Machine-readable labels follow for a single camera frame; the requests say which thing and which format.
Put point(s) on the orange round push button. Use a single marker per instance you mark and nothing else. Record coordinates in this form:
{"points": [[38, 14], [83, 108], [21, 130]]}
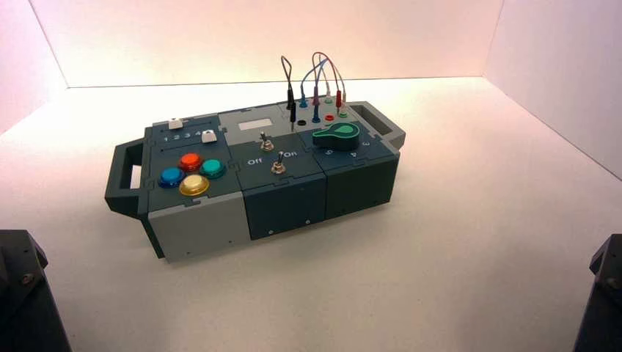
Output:
{"points": [[190, 161]]}

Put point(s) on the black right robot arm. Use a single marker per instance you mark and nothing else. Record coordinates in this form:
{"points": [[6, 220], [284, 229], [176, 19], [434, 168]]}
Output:
{"points": [[602, 301]]}

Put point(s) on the blue round push button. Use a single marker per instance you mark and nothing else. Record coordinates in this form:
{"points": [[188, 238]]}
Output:
{"points": [[171, 177]]}

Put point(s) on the green rotary selector knob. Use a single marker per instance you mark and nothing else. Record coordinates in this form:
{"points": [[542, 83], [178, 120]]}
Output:
{"points": [[336, 135]]}

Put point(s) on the teal round push button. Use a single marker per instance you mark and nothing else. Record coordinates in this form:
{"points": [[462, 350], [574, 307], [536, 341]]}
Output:
{"points": [[212, 168]]}

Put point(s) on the grey modular control box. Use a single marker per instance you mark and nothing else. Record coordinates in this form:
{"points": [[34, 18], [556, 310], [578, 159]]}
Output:
{"points": [[286, 194]]}

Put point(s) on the white slider knob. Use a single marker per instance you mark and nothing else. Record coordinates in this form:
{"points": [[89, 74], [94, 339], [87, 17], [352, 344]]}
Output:
{"points": [[175, 123], [208, 136]]}

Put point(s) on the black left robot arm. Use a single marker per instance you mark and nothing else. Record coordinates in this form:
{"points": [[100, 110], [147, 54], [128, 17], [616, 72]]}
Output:
{"points": [[24, 301]]}

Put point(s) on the yellow round push button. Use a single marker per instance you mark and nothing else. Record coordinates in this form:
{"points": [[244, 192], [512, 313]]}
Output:
{"points": [[194, 185]]}

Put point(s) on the metal toggle switch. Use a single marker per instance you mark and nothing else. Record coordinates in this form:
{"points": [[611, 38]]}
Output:
{"points": [[265, 143], [279, 165]]}

